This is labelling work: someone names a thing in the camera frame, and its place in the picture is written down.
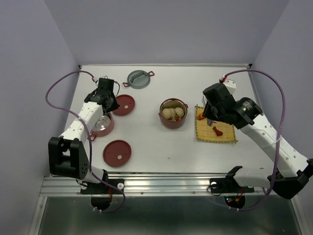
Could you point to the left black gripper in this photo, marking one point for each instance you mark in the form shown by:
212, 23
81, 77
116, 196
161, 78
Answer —
115, 105

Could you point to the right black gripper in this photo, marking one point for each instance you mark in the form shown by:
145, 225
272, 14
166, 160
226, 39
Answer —
208, 113

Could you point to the orange toy chicken wing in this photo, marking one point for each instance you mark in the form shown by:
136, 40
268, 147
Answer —
200, 116

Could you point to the yellow bamboo mat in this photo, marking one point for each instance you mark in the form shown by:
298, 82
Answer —
204, 132

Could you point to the red toy drumstick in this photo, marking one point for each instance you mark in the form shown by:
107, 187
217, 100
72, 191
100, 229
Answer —
217, 131

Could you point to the toy bun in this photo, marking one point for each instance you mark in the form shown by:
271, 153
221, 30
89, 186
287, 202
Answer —
179, 112
166, 113
172, 112

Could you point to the toy sushi roll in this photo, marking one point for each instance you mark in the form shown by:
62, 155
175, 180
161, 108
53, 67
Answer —
176, 118

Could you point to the toy bun back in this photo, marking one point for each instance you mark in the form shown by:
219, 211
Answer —
172, 112

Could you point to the red steel lunch bowl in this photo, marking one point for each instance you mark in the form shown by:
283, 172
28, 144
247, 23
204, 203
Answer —
173, 103

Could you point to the toy bun front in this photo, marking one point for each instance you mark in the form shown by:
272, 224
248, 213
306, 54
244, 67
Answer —
166, 113

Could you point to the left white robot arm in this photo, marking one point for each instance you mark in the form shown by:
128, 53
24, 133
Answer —
71, 152

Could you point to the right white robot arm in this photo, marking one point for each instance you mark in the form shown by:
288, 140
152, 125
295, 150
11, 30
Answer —
292, 169

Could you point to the red lid near back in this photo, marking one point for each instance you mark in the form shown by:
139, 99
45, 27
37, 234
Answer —
126, 105

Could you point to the red steel bowl with clips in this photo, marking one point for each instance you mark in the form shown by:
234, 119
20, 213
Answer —
103, 127

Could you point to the grey lid with red clips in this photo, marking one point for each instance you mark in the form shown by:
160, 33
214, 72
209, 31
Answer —
138, 79

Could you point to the red lid near front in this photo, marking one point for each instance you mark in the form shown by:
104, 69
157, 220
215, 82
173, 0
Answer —
117, 153

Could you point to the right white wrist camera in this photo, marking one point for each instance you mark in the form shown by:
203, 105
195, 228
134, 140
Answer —
230, 84

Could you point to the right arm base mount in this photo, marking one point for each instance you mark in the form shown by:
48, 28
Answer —
234, 195

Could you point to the aluminium front rail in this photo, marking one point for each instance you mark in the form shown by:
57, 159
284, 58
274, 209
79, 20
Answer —
137, 185

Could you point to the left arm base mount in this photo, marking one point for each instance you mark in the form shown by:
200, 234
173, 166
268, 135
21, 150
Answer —
104, 199

